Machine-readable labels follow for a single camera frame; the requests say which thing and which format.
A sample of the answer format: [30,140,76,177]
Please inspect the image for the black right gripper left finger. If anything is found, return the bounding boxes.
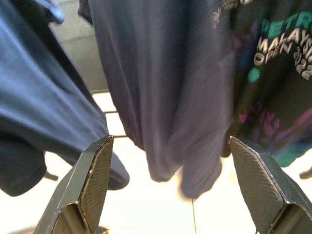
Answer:
[33,135,114,234]

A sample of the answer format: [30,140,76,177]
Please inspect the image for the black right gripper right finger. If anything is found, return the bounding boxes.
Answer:
[229,136,312,234]

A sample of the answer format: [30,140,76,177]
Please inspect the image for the black Petronas print shirt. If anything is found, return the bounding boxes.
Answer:
[220,0,312,169]

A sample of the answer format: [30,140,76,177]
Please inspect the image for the dark blue shirt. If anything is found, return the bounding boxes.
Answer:
[0,0,130,197]

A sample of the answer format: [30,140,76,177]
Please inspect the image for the dark navy textured shirt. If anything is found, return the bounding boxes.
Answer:
[77,0,236,199]

